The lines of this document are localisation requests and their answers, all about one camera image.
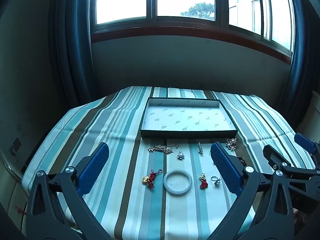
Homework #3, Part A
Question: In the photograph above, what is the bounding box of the red knot gold charm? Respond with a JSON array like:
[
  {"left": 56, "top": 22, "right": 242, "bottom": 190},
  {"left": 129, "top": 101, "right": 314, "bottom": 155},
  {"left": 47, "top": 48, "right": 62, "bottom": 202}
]
[{"left": 199, "top": 173, "right": 209, "bottom": 190}]

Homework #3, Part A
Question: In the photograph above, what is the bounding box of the striped tablecloth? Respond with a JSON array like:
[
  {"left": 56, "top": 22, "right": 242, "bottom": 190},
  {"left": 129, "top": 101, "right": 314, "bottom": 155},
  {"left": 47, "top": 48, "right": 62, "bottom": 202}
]
[{"left": 21, "top": 86, "right": 317, "bottom": 240}]

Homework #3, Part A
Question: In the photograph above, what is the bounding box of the pale cabinet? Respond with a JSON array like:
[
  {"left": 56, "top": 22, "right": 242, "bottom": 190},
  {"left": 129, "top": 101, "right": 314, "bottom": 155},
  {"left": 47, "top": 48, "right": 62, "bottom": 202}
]
[{"left": 297, "top": 90, "right": 320, "bottom": 140}]

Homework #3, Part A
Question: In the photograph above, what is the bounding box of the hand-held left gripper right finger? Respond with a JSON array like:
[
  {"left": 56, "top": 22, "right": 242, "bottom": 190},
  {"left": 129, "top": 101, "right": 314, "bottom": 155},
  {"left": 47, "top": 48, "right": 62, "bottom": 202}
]
[{"left": 207, "top": 141, "right": 300, "bottom": 240}]

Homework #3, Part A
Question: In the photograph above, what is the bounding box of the dark blue curtain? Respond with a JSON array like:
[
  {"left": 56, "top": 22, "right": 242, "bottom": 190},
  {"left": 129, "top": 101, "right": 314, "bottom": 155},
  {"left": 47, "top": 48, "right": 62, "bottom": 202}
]
[
  {"left": 277, "top": 0, "right": 320, "bottom": 130},
  {"left": 49, "top": 0, "right": 97, "bottom": 108}
]

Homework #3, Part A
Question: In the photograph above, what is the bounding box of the window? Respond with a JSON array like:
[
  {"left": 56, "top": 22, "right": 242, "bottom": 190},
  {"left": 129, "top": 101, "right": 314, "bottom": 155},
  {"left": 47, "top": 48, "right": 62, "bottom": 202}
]
[{"left": 90, "top": 0, "right": 297, "bottom": 53}]

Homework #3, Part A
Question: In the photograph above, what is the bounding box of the large pearl flower brooch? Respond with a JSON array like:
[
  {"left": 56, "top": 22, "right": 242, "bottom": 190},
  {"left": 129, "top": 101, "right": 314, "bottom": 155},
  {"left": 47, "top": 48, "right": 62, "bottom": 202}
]
[{"left": 225, "top": 138, "right": 238, "bottom": 152}]

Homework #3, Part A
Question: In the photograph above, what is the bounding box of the gold chain necklace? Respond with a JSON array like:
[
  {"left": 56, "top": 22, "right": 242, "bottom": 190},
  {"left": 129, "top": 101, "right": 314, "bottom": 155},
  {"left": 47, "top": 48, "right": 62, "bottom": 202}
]
[{"left": 148, "top": 144, "right": 179, "bottom": 155}]

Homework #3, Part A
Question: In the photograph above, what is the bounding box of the red knot charm with loop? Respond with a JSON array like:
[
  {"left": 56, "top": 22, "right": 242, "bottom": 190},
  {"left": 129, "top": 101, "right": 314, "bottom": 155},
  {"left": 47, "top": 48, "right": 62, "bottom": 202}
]
[{"left": 141, "top": 169, "right": 163, "bottom": 188}]

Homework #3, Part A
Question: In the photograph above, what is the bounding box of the beige furniture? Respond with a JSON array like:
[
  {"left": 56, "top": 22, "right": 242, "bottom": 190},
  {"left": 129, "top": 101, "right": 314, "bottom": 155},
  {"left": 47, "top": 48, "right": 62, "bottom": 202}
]
[{"left": 0, "top": 152, "right": 28, "bottom": 238}]

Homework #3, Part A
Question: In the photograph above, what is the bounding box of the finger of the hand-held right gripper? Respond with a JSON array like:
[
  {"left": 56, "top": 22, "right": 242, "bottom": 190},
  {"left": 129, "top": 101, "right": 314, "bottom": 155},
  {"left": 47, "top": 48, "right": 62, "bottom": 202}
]
[
  {"left": 294, "top": 132, "right": 320, "bottom": 160},
  {"left": 262, "top": 144, "right": 320, "bottom": 180}
]

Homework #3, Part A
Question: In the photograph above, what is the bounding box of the wooden window sill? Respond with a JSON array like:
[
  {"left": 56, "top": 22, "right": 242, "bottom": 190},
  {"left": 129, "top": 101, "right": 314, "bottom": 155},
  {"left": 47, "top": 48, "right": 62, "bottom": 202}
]
[{"left": 90, "top": 26, "right": 293, "bottom": 62}]

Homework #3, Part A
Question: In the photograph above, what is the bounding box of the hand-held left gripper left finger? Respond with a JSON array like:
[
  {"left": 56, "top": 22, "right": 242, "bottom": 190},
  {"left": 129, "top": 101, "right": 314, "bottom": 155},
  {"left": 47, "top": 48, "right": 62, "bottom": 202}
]
[{"left": 26, "top": 142, "right": 113, "bottom": 240}]

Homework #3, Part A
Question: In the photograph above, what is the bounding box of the green box with white lining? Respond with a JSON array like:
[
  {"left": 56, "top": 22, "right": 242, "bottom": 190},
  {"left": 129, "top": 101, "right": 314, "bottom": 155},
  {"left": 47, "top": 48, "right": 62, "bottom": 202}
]
[{"left": 140, "top": 97, "right": 238, "bottom": 138}]

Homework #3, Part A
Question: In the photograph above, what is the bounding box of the white jade bangle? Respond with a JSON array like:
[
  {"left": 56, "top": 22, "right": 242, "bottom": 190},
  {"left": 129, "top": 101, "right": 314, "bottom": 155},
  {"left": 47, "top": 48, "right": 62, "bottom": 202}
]
[{"left": 163, "top": 169, "right": 193, "bottom": 196}]

